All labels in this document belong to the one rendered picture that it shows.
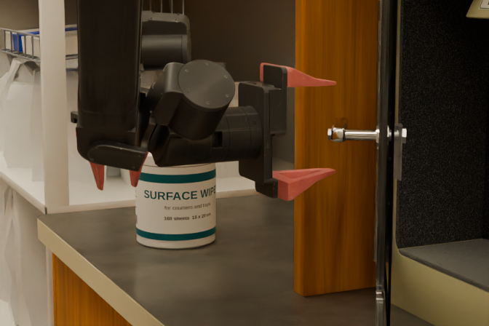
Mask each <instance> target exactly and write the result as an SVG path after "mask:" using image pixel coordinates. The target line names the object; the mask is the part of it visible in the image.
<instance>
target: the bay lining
mask: <svg viewBox="0 0 489 326"><path fill-rule="evenodd" d="M472 2H473V0H401V7H400V40H399V105H398V124H402V128H406V143H403V144H402V178H401V181H400V180H397V202H396V234H395V239H396V244H397V248H398V249H401V248H407V247H418V246H424V245H435V244H442V243H448V242H460V241H466V240H472V239H489V19H477V18H469V17H467V16H466V14H467V12H468V11H469V8H470V6H471V4H472Z"/></svg>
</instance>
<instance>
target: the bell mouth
mask: <svg viewBox="0 0 489 326"><path fill-rule="evenodd" d="M466 16H467V17H469V18H477V19H489V0H473V2H472V4H471V6H470V8H469V11H468V12H467V14H466Z"/></svg>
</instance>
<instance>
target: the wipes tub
mask: <svg viewBox="0 0 489 326"><path fill-rule="evenodd" d="M135 214H136V233H137V241H138V242H139V243H140V244H142V245H144V246H146V247H152V248H157V249H166V250H182V249H191V248H196V247H202V246H205V245H208V244H210V243H212V242H213V241H214V240H215V232H216V166H215V163H208V164H191V165H182V166H173V167H158V166H157V165H156V164H155V163H154V159H153V157H152V154H151V153H148V156H147V157H146V160H145V162H144V164H143V167H142V170H141V173H140V177H139V181H138V185H137V187H135Z"/></svg>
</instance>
